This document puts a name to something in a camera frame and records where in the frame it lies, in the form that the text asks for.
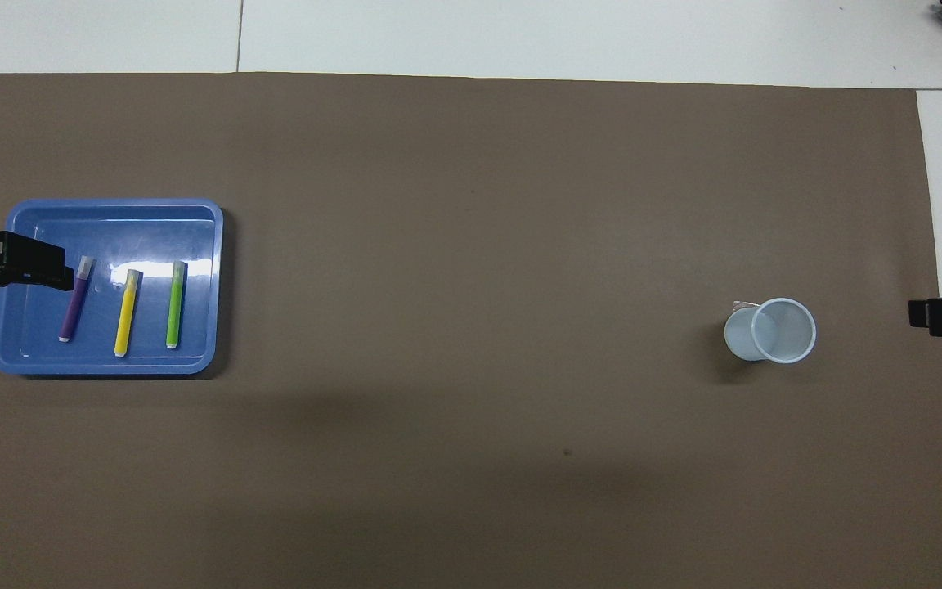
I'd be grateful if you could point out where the purple pen white cap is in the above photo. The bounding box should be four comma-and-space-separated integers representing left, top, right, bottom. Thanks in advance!
58, 255, 98, 343

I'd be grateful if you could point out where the yellow pen white cap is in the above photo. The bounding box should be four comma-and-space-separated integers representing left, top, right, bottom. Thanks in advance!
114, 269, 143, 358

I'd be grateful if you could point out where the green pen white cap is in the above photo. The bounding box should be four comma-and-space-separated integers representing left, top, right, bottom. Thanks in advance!
165, 261, 188, 350

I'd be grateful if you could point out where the blue plastic tray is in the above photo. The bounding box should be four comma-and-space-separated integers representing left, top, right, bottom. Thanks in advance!
0, 199, 225, 376

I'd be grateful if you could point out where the translucent mesh pen cup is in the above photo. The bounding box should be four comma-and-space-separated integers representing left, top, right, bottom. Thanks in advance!
724, 298, 818, 364

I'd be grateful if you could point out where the brown table mat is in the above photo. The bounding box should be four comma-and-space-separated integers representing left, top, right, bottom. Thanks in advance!
0, 72, 942, 589

